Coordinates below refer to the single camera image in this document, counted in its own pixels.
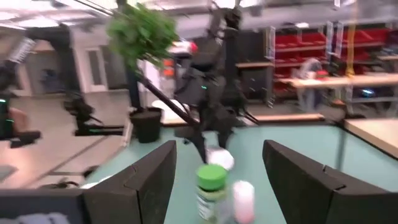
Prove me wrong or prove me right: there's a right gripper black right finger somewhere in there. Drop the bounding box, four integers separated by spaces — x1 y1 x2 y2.
262 139 398 224

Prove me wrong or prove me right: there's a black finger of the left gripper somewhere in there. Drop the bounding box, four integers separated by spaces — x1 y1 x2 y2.
186 132 208 164
217 129 234 149

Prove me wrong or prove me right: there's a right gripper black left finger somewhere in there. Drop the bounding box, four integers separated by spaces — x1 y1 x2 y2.
82 139 177 224

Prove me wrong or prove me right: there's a wooden shelf with black legs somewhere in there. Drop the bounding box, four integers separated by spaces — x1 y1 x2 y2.
337 117 398 170

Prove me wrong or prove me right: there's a green leafy plant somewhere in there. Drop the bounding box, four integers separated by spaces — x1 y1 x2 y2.
105 2 180 74

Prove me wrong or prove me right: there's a red bin storage rack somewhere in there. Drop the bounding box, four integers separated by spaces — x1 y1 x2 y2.
267 26 398 97

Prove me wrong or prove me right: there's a background wooden workbench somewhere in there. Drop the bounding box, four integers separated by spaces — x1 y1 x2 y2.
276 73 398 90

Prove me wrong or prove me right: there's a white door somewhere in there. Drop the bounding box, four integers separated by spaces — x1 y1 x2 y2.
83 46 108 93

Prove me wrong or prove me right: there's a white corner bracket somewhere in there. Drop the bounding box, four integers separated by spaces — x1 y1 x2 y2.
121 119 133 147

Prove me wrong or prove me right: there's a yellow hanging cable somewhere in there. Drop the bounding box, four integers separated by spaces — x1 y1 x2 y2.
345 0 358 77

